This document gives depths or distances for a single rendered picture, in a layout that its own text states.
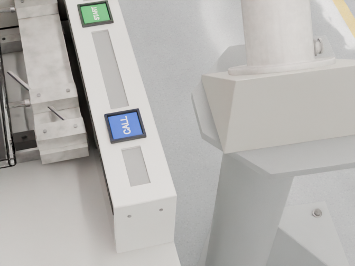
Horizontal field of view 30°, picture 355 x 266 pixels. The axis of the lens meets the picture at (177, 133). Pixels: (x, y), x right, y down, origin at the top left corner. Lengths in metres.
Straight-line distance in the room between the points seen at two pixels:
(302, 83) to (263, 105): 0.07
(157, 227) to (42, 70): 0.38
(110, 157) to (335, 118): 0.42
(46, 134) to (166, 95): 1.28
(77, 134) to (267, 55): 0.35
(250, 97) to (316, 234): 1.05
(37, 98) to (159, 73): 1.30
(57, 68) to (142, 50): 1.28
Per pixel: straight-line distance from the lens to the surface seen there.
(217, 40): 2.54
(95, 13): 1.21
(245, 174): 1.34
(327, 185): 2.19
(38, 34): 1.30
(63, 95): 1.15
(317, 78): 1.09
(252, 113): 1.11
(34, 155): 1.17
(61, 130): 1.10
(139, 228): 1.02
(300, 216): 2.09
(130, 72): 1.11
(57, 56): 1.25
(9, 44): 1.34
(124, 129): 1.02
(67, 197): 1.13
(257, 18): 1.15
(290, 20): 1.15
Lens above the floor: 1.77
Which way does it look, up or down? 52 degrees down
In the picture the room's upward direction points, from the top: 4 degrees clockwise
